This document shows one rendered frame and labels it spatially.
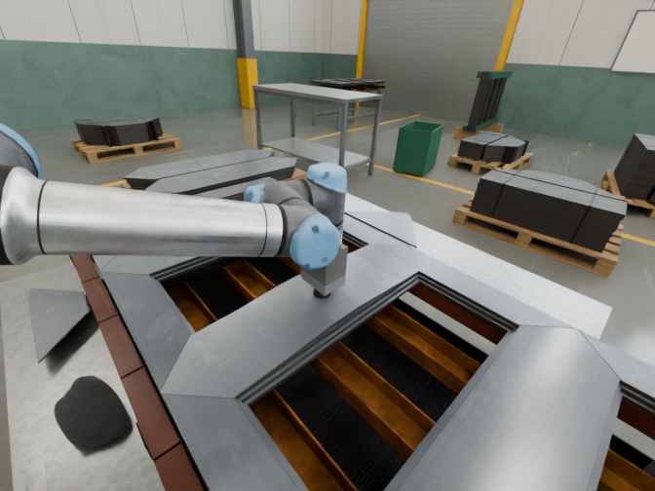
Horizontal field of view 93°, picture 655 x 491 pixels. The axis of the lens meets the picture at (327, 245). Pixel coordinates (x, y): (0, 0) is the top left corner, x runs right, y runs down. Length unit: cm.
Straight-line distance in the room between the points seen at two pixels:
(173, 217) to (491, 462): 55
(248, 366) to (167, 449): 17
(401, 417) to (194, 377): 44
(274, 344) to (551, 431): 49
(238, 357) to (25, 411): 49
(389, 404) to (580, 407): 35
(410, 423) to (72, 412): 69
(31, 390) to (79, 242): 65
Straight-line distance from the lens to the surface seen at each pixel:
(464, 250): 124
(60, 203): 39
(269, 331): 68
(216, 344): 68
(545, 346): 82
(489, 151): 493
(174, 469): 60
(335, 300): 73
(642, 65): 843
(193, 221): 38
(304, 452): 73
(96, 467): 82
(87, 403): 88
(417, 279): 90
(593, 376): 82
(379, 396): 80
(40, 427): 93
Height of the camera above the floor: 135
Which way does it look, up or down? 32 degrees down
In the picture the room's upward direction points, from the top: 3 degrees clockwise
